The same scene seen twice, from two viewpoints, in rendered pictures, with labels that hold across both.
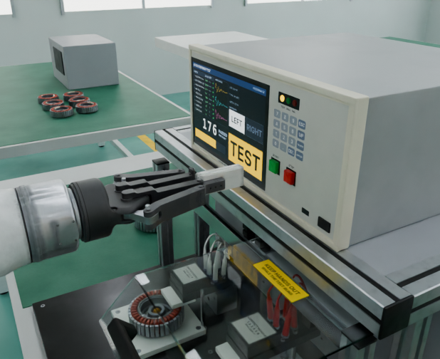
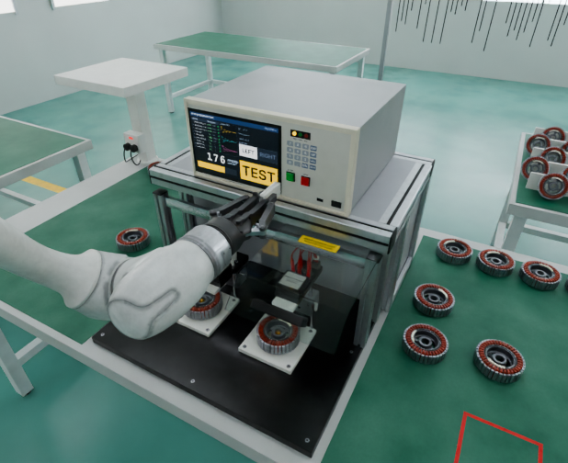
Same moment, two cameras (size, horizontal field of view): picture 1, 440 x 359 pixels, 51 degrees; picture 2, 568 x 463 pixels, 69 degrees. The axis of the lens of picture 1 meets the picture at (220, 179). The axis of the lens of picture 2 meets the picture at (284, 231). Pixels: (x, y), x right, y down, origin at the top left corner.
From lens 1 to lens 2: 0.43 m
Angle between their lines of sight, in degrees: 30
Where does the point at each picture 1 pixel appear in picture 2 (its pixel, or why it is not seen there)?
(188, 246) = not seen: hidden behind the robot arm
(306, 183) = (319, 183)
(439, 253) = (391, 201)
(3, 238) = (205, 272)
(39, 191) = (204, 236)
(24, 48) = not seen: outside the picture
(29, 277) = (63, 321)
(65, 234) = (226, 257)
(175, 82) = (1, 102)
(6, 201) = (193, 249)
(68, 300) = not seen: hidden behind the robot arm
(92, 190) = (227, 225)
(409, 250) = (378, 205)
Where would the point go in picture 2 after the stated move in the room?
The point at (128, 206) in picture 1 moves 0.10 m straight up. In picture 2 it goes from (246, 228) to (244, 179)
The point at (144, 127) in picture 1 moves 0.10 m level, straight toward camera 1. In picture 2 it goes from (46, 162) to (52, 168)
